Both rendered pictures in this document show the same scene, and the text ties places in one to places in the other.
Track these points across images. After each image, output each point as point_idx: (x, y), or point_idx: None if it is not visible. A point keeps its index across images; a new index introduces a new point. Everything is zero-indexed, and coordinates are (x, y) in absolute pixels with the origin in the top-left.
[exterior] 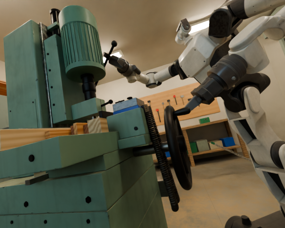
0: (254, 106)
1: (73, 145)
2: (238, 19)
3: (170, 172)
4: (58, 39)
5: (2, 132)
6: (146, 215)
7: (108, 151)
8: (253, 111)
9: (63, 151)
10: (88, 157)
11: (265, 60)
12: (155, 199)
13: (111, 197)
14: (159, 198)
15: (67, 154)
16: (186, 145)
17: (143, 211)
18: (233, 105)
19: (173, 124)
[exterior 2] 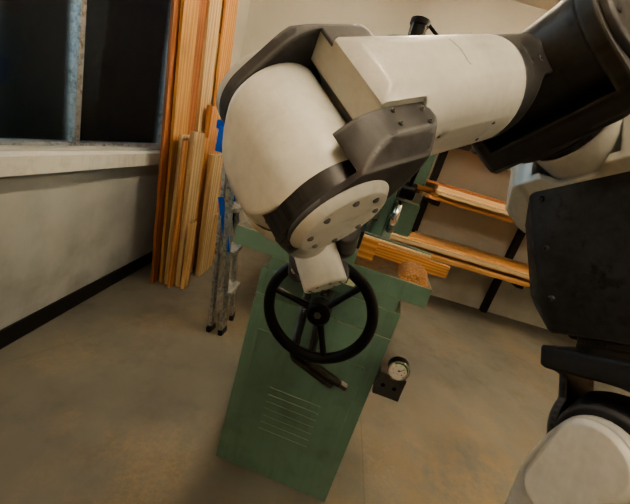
0: (541, 479)
1: (244, 234)
2: (592, 98)
3: (313, 331)
4: None
5: None
6: (307, 348)
7: (278, 256)
8: (524, 485)
9: (236, 234)
10: (254, 248)
11: (301, 280)
12: (346, 365)
13: (263, 287)
14: (364, 379)
15: (238, 237)
16: (321, 321)
17: (304, 340)
18: None
19: (281, 273)
